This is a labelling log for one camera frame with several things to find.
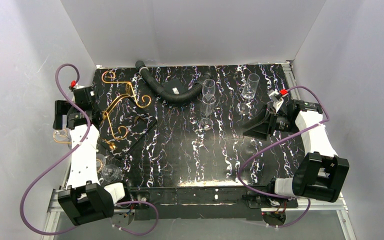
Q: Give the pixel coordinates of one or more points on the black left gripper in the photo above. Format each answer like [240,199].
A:
[61,112]

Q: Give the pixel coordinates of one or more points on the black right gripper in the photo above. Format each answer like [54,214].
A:
[266,120]

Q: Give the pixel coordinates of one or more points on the clear stemmed wine glass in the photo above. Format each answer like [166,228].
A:
[107,173]

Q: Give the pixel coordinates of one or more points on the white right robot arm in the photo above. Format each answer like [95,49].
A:
[322,172]

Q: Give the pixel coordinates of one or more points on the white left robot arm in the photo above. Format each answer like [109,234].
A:
[85,200]

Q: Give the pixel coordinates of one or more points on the black marble rack base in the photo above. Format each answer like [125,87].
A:
[120,136]

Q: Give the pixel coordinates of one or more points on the clear tumbler glass far right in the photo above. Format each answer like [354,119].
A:
[248,93]

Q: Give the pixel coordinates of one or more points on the tall clear flute front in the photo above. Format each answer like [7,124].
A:
[206,109]

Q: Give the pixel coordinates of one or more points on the tall clear flute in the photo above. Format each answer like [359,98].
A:
[206,109]
[208,87]

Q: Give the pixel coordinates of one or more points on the tall clear flute rear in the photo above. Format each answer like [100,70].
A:
[208,87]

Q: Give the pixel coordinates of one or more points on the black box with label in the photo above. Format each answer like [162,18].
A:
[174,86]

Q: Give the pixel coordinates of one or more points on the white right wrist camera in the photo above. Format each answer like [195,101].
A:
[277,98]

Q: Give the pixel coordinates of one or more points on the gold wire glass rack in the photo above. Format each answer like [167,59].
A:
[122,105]

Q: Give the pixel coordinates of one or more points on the black front mounting rail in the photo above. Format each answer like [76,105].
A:
[215,202]

